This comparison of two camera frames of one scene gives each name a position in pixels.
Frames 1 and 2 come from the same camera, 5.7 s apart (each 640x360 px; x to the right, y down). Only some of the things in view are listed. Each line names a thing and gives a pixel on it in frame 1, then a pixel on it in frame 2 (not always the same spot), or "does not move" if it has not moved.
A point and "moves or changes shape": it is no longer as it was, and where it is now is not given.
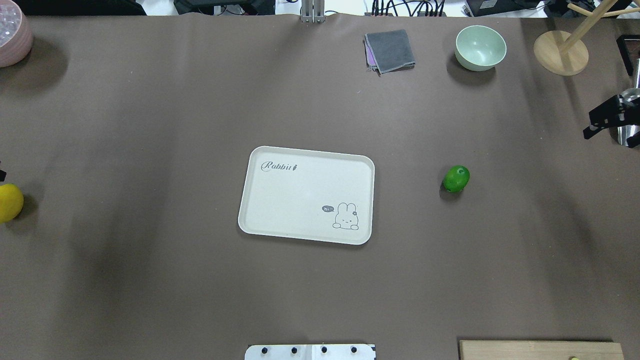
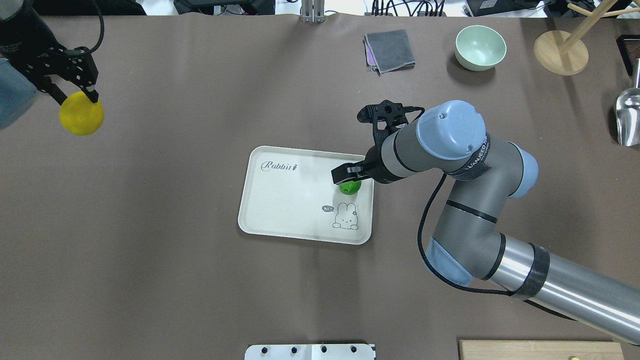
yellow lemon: (11, 202) to (79, 116)
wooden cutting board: (539, 350) does not move
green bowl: (479, 48) does not move
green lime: (456, 179) moves or changes shape
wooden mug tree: (563, 54) does not move
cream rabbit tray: (307, 194) does not move
